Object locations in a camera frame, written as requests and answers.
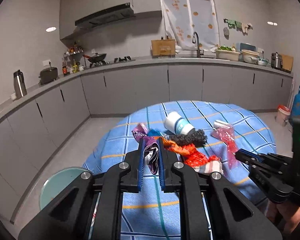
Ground purple wrapper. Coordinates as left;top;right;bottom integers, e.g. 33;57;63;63
132;123;159;175

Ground red mesh net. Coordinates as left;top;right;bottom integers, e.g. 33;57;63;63
162;138;219;167

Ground white blue paper cup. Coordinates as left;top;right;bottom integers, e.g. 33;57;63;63
164;112;196;135

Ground black mesh net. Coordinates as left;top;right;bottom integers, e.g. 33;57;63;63
168;129;207;147

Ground pink transparent plastic bag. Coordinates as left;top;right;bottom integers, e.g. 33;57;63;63
211;120;238;170

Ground light green trash bin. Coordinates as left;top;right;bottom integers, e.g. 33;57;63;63
39;167;88;210

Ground black kitchen faucet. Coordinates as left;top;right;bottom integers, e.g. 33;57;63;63
192;31;201;58

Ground person's right hand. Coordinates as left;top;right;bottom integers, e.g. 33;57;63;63
266;202;300;234

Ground blue plaid tablecloth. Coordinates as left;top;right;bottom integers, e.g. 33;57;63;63
83;102;282;239

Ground white bucket red bag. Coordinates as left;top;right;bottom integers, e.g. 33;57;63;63
275;105;290;126

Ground gas stove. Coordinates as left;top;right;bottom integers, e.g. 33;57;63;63
88;56;135;68

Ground black wok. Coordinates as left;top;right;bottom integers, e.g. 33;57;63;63
83;53;106;63

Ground wooden knife block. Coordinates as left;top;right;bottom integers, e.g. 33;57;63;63
151;39;176;57

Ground spice rack with bottles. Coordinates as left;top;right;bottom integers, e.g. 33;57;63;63
62;41;84;76

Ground wooden cutting board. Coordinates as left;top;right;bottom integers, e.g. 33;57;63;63
281;54;294;73

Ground steel pot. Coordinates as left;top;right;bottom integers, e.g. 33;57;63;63
271;52;283;69

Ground black rice cooker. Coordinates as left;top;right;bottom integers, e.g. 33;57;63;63
39;67;58;86

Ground grey lower cabinets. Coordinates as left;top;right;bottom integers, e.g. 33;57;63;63
0;60;293;220

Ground basin with green vegetables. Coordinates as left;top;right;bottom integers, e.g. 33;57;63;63
215;46;240;61

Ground beige basin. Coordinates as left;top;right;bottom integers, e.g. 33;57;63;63
241;49;258;64

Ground stainless steel thermos jug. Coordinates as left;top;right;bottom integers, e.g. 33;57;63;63
13;70;27;99

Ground pumpkin print window curtain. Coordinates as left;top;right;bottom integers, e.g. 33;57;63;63
161;0;220;53

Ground black range hood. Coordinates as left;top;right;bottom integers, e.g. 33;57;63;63
75;3;135;29

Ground blue dish rack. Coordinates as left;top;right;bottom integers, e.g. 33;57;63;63
236;42;257;52

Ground small white cup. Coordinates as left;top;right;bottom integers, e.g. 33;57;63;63
11;93;17;101

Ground hanging scrubber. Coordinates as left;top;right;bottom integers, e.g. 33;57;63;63
223;27;230;40

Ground hanging green rags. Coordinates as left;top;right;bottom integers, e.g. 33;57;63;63
223;18;253;34

